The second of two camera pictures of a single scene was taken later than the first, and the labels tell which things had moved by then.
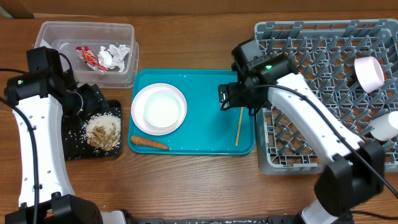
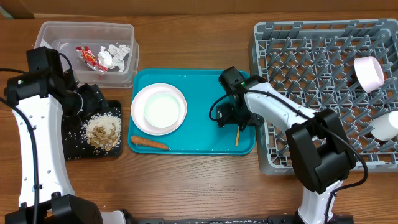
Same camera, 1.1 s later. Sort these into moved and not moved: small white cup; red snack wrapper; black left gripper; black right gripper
Moved: black right gripper
Not moved: small white cup; red snack wrapper; black left gripper
